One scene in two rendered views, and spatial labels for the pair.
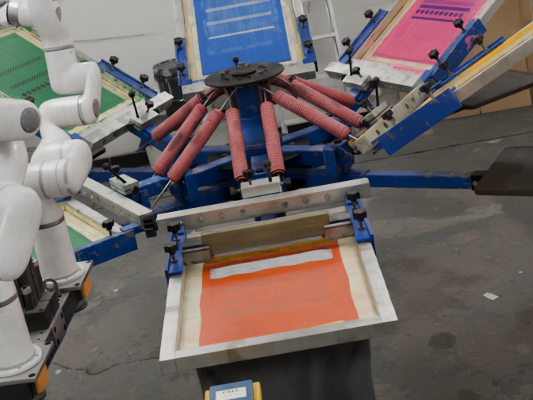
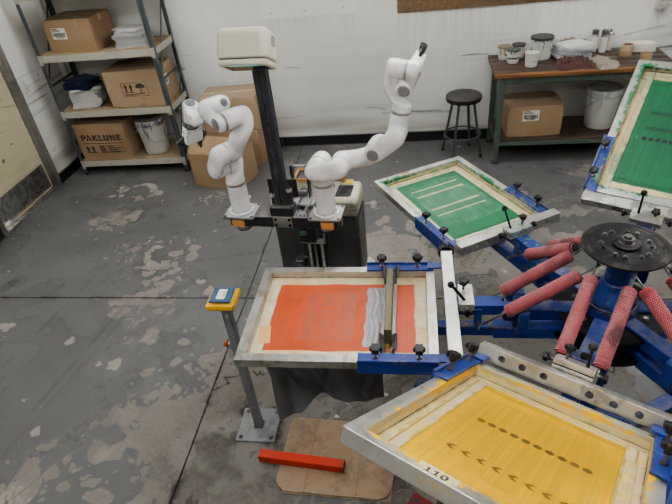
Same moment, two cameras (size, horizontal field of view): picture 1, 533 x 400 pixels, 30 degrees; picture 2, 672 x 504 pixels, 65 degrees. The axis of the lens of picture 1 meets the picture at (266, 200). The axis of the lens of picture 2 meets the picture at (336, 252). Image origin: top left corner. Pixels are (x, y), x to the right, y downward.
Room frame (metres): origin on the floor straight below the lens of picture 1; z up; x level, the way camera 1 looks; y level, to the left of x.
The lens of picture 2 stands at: (2.77, -1.63, 2.49)
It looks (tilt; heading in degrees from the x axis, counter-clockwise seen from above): 36 degrees down; 99
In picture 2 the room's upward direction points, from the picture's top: 7 degrees counter-clockwise
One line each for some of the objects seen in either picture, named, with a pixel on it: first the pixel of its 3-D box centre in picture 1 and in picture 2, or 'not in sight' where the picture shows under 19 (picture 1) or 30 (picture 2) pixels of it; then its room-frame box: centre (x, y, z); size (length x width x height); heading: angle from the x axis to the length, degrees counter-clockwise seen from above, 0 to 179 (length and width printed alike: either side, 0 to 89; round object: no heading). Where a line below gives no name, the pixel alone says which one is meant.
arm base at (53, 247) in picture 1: (48, 249); (325, 196); (2.41, 0.58, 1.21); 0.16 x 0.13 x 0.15; 84
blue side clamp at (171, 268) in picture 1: (177, 259); (399, 270); (2.76, 0.30, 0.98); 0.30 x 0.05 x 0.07; 179
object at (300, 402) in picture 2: not in sight; (328, 387); (2.45, -0.18, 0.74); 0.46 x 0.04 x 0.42; 179
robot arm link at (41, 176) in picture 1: (42, 192); (320, 169); (2.41, 0.56, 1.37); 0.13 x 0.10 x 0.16; 79
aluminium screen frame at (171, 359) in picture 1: (272, 278); (341, 312); (2.51, 0.02, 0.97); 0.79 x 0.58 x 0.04; 179
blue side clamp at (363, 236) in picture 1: (359, 227); (397, 363); (2.75, -0.26, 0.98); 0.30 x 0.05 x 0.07; 179
